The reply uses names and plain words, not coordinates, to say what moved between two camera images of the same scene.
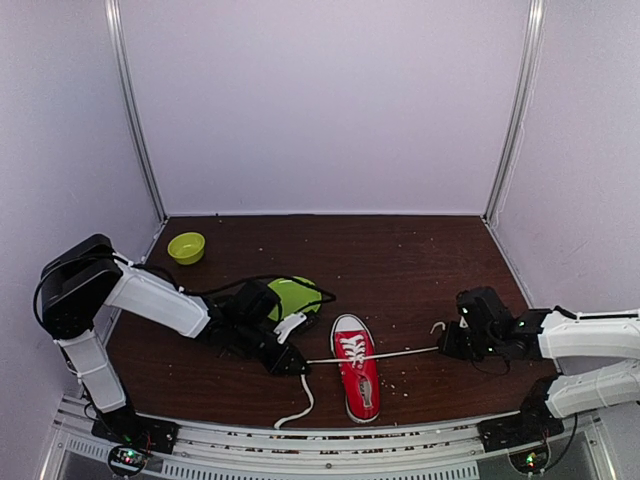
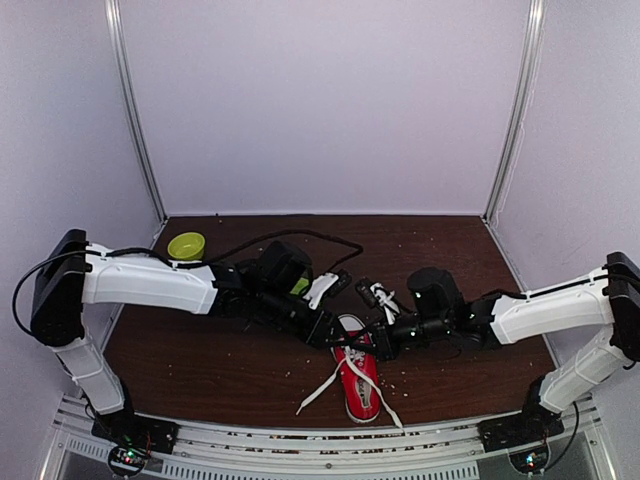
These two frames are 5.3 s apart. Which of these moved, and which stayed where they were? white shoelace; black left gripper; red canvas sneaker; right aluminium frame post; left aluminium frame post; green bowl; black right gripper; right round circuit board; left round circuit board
Moved: white shoelace; black left gripper; black right gripper
Stayed: left aluminium frame post; right aluminium frame post; left round circuit board; green bowl; right round circuit board; red canvas sneaker
